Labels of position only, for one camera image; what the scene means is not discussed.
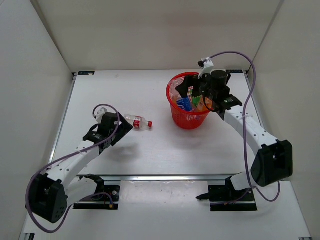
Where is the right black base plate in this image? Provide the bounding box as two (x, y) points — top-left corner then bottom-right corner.
(196, 185), (258, 212)

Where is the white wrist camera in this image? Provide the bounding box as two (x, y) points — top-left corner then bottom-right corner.
(198, 57), (214, 79)
(93, 107), (108, 124)

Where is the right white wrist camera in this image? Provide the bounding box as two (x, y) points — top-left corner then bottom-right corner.
(198, 57), (214, 79)

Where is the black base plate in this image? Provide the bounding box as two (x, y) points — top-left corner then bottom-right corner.
(196, 185), (258, 212)
(73, 181), (121, 211)

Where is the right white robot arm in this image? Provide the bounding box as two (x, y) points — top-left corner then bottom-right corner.
(175, 70), (293, 200)

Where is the green soda bottle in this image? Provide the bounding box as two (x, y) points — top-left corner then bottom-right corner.
(191, 95), (202, 108)

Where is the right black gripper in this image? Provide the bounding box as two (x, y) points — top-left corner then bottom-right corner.
(177, 69), (218, 101)

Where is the right black corner label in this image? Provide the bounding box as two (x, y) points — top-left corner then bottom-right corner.
(225, 69), (243, 74)

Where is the blue label clear bottle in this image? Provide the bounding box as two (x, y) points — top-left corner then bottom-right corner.
(171, 78), (192, 112)

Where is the red label clear bottle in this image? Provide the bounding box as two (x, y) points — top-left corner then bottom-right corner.
(124, 114), (153, 131)

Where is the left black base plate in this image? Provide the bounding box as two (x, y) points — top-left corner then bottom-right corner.
(73, 181), (121, 211)

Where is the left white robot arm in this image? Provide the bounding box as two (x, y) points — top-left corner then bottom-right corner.
(26, 112), (133, 224)

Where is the left black corner label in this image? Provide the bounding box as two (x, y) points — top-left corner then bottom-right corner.
(77, 71), (95, 76)

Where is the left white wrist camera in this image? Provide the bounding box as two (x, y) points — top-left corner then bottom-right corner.
(93, 107), (108, 124)

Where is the red plastic mesh bin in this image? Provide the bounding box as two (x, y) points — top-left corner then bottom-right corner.
(166, 72), (210, 130)

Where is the orange juice bottle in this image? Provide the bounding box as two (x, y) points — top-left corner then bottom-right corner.
(196, 98), (212, 112)

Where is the aluminium table rail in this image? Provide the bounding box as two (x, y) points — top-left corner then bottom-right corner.
(54, 70), (245, 181)

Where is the black corner label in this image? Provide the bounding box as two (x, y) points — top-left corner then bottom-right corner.
(77, 71), (95, 76)
(225, 69), (243, 74)

